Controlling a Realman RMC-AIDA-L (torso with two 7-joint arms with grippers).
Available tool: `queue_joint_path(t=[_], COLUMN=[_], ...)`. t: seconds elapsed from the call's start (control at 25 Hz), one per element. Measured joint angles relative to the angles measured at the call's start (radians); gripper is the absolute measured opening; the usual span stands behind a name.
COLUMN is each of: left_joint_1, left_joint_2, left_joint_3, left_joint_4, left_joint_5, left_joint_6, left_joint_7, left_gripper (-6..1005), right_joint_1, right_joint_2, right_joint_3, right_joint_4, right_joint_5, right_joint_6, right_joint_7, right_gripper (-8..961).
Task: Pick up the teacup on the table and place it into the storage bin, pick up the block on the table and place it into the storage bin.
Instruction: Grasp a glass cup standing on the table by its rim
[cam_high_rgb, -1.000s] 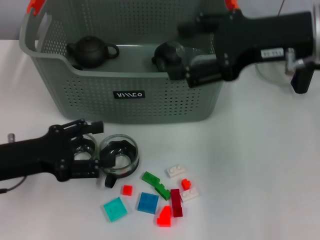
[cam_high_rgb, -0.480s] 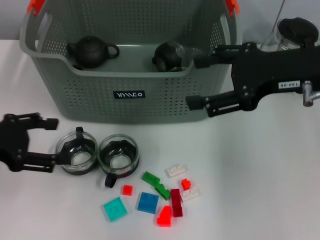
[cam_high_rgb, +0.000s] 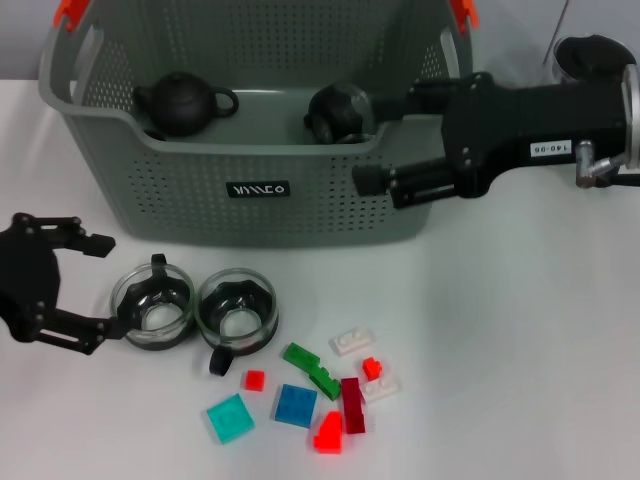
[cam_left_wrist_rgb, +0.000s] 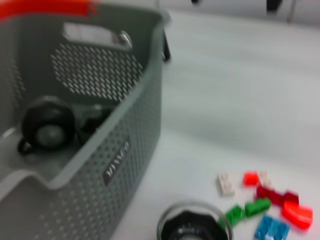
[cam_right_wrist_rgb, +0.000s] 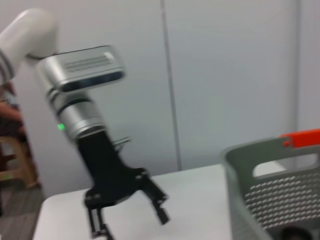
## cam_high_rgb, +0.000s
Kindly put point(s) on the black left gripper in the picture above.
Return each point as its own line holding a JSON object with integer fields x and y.
{"x": 25, "y": 280}

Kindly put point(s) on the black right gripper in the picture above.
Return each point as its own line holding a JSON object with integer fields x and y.
{"x": 525, "y": 130}

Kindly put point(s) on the grey-green perforated storage basket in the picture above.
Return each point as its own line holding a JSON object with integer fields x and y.
{"x": 225, "y": 210}

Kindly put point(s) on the small red square block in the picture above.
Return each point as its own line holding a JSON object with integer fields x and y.
{"x": 254, "y": 381}

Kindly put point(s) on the teal flat square block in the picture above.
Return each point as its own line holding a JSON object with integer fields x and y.
{"x": 230, "y": 419}

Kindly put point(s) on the white flat building block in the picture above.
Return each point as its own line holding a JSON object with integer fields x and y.
{"x": 382, "y": 389}
{"x": 352, "y": 343}

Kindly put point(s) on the green long building block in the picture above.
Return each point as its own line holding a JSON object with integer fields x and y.
{"x": 300, "y": 356}

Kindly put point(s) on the small orange-red building block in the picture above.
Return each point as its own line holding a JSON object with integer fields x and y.
{"x": 372, "y": 369}

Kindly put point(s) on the blue flat square block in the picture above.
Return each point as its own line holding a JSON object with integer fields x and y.
{"x": 295, "y": 405}

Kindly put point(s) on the bright red slope block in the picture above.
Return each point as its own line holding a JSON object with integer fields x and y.
{"x": 328, "y": 435}

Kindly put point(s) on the black clay teapot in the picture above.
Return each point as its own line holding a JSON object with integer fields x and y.
{"x": 180, "y": 102}

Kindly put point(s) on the dark red building brick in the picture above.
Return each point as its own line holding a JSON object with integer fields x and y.
{"x": 353, "y": 405}

